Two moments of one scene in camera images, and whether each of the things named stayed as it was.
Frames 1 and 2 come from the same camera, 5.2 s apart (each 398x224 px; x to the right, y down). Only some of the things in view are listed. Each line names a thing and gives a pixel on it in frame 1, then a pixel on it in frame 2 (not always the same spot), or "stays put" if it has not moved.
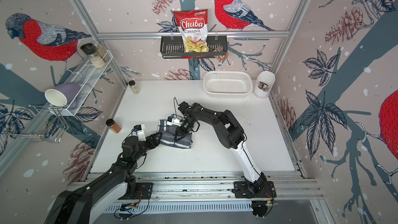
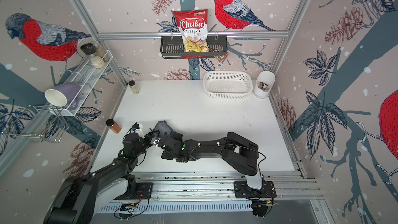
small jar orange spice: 114,126 stays put
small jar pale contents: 134,87 stays put
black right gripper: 181,135 to 175,137
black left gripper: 154,140 stays put
